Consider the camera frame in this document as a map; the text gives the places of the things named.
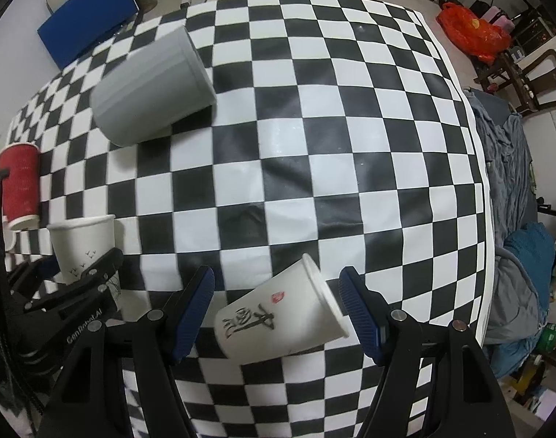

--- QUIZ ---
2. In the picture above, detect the white calligraphy cup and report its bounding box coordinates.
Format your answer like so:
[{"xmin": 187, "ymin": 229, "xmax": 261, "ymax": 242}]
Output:
[
  {"xmin": 214, "ymin": 254, "xmax": 348, "ymax": 365},
  {"xmin": 3, "ymin": 227, "xmax": 16, "ymax": 252}
]

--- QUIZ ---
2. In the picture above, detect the orange plastic bag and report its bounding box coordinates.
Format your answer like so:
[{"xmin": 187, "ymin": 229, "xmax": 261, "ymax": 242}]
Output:
[{"xmin": 436, "ymin": 2, "xmax": 511, "ymax": 65}]

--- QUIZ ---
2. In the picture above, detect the teal blue cloth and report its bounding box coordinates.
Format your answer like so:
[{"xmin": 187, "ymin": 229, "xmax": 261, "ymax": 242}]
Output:
[{"xmin": 484, "ymin": 223, "xmax": 555, "ymax": 379}]

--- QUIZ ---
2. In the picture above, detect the white bird paper cup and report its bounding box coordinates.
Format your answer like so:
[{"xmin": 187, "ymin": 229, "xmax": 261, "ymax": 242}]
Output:
[{"xmin": 47, "ymin": 215, "xmax": 115, "ymax": 285}]

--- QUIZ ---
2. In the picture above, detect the wooden chair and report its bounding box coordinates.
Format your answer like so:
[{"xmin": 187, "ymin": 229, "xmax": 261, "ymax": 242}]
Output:
[{"xmin": 475, "ymin": 50, "xmax": 556, "ymax": 116}]

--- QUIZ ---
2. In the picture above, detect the white calligraphy cup left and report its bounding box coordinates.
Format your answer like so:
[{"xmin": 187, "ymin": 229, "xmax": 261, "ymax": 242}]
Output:
[{"xmin": 3, "ymin": 227, "xmax": 16, "ymax": 252}]

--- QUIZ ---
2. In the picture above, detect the grey blanket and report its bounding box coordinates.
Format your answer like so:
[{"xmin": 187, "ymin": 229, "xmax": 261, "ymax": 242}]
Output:
[{"xmin": 462, "ymin": 88, "xmax": 556, "ymax": 375}]

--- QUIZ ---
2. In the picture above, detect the red ripple paper cup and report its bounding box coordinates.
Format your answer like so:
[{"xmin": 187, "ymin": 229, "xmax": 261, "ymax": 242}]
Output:
[{"xmin": 0, "ymin": 142, "xmax": 40, "ymax": 231}]

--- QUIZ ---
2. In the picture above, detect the grey plastic cup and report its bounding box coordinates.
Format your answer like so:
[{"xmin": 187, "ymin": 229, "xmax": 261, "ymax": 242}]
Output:
[{"xmin": 90, "ymin": 27, "xmax": 216, "ymax": 147}]

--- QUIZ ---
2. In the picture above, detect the white calligraphy cup right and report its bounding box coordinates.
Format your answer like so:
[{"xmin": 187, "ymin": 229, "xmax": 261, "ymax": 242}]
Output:
[{"xmin": 214, "ymin": 254, "xmax": 348, "ymax": 365}]

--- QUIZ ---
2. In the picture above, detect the checkered tablecloth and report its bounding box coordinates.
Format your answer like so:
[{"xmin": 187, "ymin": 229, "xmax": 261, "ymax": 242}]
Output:
[{"xmin": 3, "ymin": 0, "xmax": 494, "ymax": 438}]

